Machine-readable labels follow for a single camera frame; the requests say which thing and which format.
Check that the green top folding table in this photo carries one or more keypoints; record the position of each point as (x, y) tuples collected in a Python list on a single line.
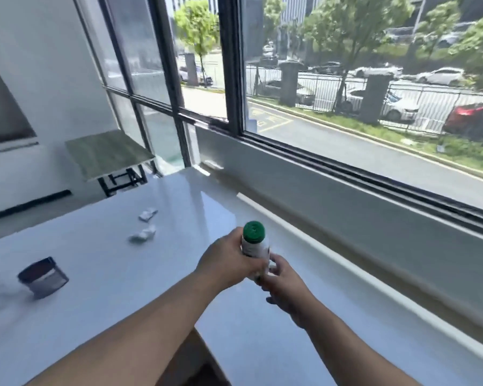
[(108, 152)]

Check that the white green-capped bottle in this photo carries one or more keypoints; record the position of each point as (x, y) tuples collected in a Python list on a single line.
[(254, 241)]

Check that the crumpled white paper towel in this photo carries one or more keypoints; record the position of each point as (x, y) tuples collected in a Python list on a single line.
[(148, 214), (143, 233)]

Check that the dark framed wall panel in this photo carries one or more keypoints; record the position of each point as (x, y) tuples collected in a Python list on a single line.
[(4, 104)]

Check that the person's left forearm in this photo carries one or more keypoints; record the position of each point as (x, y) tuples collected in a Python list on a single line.
[(124, 341)]

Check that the small green tree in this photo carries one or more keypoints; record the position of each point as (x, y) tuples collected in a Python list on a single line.
[(438, 24)]

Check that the grey stone fence pillar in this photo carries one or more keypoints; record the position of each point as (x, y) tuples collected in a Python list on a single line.
[(191, 68), (290, 84), (375, 100)]

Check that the large green tree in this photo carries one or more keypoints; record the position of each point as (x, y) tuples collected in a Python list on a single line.
[(358, 20)]

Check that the person's right forearm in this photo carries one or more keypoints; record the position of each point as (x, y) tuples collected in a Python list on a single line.
[(354, 357)]

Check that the round green tree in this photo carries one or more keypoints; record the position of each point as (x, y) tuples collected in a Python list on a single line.
[(479, 48)]

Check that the person's right hand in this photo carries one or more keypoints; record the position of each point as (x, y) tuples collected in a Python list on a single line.
[(292, 293)]

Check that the grey car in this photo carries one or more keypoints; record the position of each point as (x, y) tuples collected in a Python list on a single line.
[(306, 94)]

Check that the person's left hand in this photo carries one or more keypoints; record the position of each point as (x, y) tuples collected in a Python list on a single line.
[(225, 261)]

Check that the black metal fence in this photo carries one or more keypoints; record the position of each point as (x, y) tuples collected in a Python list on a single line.
[(330, 88)]

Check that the red car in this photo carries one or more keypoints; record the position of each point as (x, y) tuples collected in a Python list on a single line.
[(467, 118)]

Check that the dark lidded jar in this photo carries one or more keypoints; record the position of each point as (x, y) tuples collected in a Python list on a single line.
[(44, 279)]

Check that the white car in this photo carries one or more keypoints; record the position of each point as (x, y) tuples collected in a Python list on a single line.
[(402, 106), (442, 76), (374, 71)]

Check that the black window frame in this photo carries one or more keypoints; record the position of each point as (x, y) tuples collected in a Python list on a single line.
[(230, 76)]

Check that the slim green tree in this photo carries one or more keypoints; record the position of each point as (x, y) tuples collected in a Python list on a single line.
[(197, 24)]

